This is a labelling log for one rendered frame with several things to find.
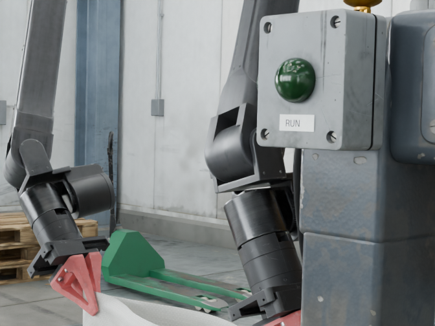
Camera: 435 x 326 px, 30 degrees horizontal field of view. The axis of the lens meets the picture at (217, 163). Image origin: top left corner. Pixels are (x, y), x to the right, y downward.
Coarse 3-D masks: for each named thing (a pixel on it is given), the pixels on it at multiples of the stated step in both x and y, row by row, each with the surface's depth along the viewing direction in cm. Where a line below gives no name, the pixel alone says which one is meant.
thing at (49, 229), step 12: (48, 216) 111; (60, 216) 111; (36, 228) 111; (48, 228) 110; (60, 228) 110; (72, 228) 111; (48, 240) 110; (60, 240) 109; (72, 240) 109; (84, 240) 110; (96, 240) 111; (48, 252) 106; (36, 264) 108; (48, 264) 110
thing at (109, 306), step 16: (112, 304) 104; (128, 304) 103; (144, 304) 102; (160, 304) 101; (96, 320) 107; (112, 320) 104; (128, 320) 98; (144, 320) 93; (160, 320) 101; (176, 320) 100; (192, 320) 98; (208, 320) 96; (224, 320) 94
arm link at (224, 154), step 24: (264, 0) 88; (288, 0) 90; (240, 24) 90; (240, 48) 88; (240, 72) 86; (240, 96) 84; (216, 120) 87; (240, 120) 82; (216, 144) 85; (240, 144) 81; (216, 168) 85; (240, 168) 83
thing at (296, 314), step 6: (294, 312) 77; (300, 312) 77; (264, 318) 83; (270, 318) 79; (276, 318) 79; (282, 318) 78; (288, 318) 78; (294, 318) 77; (300, 318) 77; (252, 324) 81; (258, 324) 80; (264, 324) 80; (270, 324) 79; (276, 324) 79; (282, 324) 79; (288, 324) 78; (294, 324) 77
